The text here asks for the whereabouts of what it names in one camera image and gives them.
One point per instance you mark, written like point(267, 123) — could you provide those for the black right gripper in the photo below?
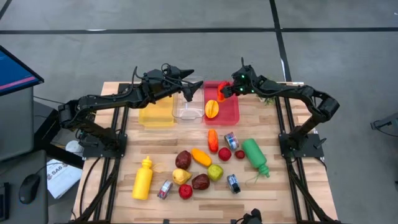
point(247, 81)

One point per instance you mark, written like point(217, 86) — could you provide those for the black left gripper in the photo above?
point(161, 84)

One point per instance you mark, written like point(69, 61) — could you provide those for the red toy bell pepper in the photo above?
point(219, 95)

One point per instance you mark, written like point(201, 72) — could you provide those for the yellow toy bell pepper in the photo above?
point(212, 109)

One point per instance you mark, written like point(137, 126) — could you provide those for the tin can blue red label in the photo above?
point(231, 141)

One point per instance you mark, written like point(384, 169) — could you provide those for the orange-red toy bell pepper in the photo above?
point(213, 140)

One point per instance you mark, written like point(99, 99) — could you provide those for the green plastic squeeze bottle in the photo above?
point(255, 155)

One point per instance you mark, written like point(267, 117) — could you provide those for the dark red wrinkled toy apple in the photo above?
point(200, 182)
point(183, 160)

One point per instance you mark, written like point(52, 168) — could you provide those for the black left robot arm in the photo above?
point(102, 101)

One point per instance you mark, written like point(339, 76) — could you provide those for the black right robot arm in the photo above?
point(295, 90)

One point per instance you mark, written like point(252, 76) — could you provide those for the red translucent plastic bin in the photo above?
point(228, 110)

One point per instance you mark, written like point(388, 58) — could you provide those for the clear plastic bin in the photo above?
point(189, 112)

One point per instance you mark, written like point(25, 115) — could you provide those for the small potted green plant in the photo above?
point(269, 101)

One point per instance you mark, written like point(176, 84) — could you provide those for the yellow translucent plastic bin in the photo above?
point(155, 116)

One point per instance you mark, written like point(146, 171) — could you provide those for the small red toy fruit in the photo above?
point(239, 154)

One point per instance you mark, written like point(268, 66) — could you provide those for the orange-yellow toy bell pepper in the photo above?
point(201, 157)

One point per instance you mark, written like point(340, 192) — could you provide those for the green toy apple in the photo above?
point(215, 172)

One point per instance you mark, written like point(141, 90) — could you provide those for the tin can dark blue label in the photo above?
point(233, 183)

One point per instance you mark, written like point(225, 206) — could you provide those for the yellow toy pear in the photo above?
point(181, 176)

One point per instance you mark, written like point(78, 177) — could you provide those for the yellow plastic squeeze bottle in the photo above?
point(142, 182)

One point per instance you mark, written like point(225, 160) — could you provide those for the tin can red white label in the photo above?
point(164, 189)

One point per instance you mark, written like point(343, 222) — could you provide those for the white round roll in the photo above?
point(74, 147)

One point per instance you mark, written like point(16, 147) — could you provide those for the white printed paper booklet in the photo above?
point(62, 177)

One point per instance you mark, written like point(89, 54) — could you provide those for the large computer monitor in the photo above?
point(15, 74)

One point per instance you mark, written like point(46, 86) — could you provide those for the grey cabinet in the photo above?
point(15, 124)

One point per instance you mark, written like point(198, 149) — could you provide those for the black computer mouse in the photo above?
point(29, 188)

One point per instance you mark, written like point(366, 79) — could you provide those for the dark side desk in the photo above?
point(38, 214)

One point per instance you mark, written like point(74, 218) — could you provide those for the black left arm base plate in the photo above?
point(119, 151)

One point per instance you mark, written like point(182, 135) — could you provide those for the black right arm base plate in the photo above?
point(311, 153)

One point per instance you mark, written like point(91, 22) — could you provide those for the black aluminium table frame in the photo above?
point(110, 186)

